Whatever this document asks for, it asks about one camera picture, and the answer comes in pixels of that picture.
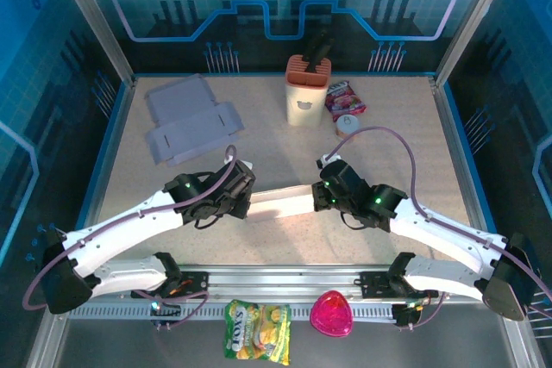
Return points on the lavender white paper box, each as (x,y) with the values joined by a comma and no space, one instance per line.
(190,122)

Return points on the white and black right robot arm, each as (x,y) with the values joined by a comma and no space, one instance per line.
(448,234)

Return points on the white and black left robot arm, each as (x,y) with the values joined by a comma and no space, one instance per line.
(129,221)

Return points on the pink plastic heart box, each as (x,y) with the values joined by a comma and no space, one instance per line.
(331,314)

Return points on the small can white lid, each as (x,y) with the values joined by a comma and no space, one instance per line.
(347,124)

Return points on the beige knife block orange top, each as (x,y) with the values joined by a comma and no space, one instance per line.
(304,105)

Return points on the red snack packet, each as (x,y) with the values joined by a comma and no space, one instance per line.
(343,101)

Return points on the yellow candy bag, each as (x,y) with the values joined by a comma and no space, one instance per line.
(259,331)

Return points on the black left controller board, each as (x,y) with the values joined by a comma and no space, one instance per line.
(166,314)

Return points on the black controller board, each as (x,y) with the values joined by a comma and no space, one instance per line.
(403,314)
(166,314)

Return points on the black right controller board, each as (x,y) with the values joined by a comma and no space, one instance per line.
(403,314)

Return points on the aluminium mounting rail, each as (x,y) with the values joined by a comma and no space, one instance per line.
(280,284)

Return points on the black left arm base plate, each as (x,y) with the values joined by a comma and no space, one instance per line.
(198,284)

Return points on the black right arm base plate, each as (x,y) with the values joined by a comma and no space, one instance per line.
(373,286)

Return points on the aluminium right frame post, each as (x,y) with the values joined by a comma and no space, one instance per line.
(474,19)

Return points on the aluminium frame post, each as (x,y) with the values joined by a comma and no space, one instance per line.
(474,19)
(92,19)

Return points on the aluminium left frame post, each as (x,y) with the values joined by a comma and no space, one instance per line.
(92,19)

